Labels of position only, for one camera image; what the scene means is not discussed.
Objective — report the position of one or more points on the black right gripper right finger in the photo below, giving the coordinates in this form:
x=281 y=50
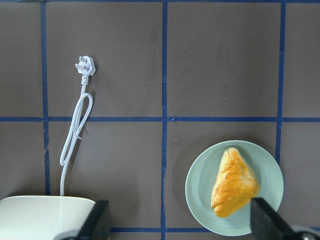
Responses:
x=266 y=223

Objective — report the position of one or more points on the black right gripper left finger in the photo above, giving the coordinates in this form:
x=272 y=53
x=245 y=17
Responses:
x=97 y=225

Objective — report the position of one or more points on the white two-slot toaster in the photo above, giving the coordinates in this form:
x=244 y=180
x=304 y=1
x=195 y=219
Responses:
x=41 y=217

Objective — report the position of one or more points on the golden triangular pastry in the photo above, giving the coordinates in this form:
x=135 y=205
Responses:
x=235 y=185

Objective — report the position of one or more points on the light green plate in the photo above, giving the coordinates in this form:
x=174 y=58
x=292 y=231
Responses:
x=202 y=175

